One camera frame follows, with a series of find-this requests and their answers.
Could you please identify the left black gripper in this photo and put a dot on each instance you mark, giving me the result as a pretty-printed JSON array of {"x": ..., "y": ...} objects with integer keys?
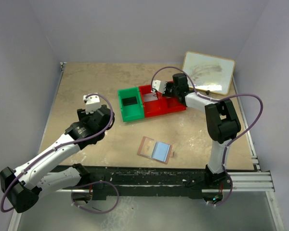
[{"x": 81, "y": 113}]

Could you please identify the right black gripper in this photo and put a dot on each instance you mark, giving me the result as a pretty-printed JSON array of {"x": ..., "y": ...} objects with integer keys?
[{"x": 167, "y": 89}]

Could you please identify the silver striped card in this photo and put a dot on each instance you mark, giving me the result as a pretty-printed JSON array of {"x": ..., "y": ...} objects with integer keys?
[{"x": 150, "y": 97}]

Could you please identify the pink leather card holder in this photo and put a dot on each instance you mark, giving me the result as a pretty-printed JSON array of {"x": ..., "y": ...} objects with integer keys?
[{"x": 155, "y": 150}]

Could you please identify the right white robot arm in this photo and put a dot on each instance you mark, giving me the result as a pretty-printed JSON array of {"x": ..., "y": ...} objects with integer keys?
[{"x": 222, "y": 123}]

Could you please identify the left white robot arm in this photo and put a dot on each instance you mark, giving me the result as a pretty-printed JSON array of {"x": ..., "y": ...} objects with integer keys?
[{"x": 23, "y": 186}]

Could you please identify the black card in green bin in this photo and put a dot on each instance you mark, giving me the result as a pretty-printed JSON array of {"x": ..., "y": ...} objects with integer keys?
[{"x": 129, "y": 101}]

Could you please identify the right red plastic bin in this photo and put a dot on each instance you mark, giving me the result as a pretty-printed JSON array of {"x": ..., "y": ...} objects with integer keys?
[{"x": 170, "y": 100}]

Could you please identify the red plastic bin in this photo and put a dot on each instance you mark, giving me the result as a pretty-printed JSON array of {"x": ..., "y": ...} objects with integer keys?
[
  {"x": 153, "y": 108},
  {"x": 170, "y": 100}
]

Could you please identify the middle red plastic bin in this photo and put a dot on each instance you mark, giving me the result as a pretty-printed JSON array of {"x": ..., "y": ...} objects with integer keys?
[{"x": 153, "y": 108}]

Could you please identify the small framed whiteboard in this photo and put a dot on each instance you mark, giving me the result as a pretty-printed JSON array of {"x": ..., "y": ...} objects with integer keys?
[{"x": 209, "y": 73}]

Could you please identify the green plastic bin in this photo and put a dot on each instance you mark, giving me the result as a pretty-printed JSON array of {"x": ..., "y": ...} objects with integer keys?
[{"x": 132, "y": 112}]

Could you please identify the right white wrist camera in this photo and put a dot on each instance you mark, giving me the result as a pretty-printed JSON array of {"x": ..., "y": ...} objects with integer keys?
[{"x": 158, "y": 86}]

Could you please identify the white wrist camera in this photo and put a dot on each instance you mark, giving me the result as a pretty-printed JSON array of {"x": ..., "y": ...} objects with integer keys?
[
  {"x": 92, "y": 103},
  {"x": 158, "y": 86}
]

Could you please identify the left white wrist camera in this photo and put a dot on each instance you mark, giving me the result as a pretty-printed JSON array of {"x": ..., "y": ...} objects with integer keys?
[{"x": 92, "y": 103}]

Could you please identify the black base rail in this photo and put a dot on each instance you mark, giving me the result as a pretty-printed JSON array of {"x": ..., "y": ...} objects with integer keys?
[{"x": 147, "y": 182}]

